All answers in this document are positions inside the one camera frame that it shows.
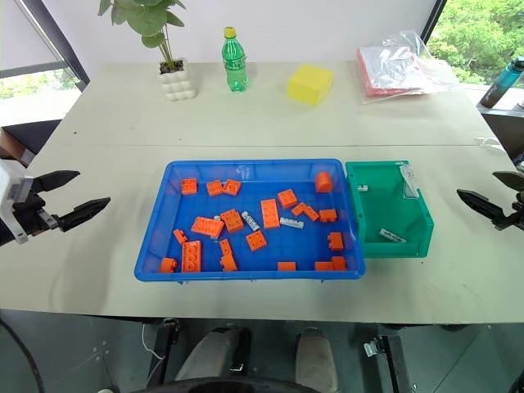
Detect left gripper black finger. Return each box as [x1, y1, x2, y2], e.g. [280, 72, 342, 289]
[56, 196, 112, 233]
[32, 170, 81, 194]

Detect green plastic soda bottle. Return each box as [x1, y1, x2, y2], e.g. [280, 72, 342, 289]
[220, 25, 251, 93]

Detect orange rounded building block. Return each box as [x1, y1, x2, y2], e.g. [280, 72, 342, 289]
[314, 170, 334, 194]

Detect red and white papers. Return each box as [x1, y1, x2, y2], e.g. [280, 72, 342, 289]
[356, 45, 431, 97]

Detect black table leg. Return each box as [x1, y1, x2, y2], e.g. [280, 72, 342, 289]
[377, 334, 411, 393]
[154, 318, 182, 386]

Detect white bubble plant pot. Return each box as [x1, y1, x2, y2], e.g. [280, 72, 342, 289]
[158, 57, 199, 102]

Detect grey rounded leg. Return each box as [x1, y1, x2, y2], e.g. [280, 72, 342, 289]
[295, 327, 340, 393]
[174, 326, 251, 386]

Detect yellow block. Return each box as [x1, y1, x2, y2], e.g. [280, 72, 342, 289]
[287, 63, 334, 108]

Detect blue plastic tray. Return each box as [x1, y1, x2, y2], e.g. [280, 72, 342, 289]
[133, 158, 368, 282]

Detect blue water bottle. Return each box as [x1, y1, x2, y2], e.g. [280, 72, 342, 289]
[479, 56, 524, 109]

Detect dark side cabinet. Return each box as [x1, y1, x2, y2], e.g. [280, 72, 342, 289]
[476, 102, 524, 165]

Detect green leafy plant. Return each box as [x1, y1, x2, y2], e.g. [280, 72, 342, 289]
[97, 0, 187, 71]

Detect white thin cable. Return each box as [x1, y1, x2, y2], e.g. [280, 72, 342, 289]
[141, 323, 165, 386]

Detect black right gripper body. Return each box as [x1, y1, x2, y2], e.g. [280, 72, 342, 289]
[494, 199, 524, 233]

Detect white paper label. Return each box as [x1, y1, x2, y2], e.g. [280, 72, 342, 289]
[398, 163, 421, 199]

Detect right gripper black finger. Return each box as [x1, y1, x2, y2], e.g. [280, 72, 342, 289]
[491, 170, 524, 190]
[456, 188, 508, 226]

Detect white cord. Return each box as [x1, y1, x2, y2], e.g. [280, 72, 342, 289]
[476, 136, 508, 153]

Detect green plastic bin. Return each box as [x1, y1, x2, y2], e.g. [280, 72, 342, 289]
[345, 160, 435, 259]

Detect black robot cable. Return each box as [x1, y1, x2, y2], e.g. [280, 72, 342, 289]
[0, 318, 43, 393]

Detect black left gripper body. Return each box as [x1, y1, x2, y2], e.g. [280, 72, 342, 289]
[11, 189, 61, 238]

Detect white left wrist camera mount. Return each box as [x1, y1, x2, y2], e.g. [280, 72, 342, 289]
[0, 158, 34, 246]

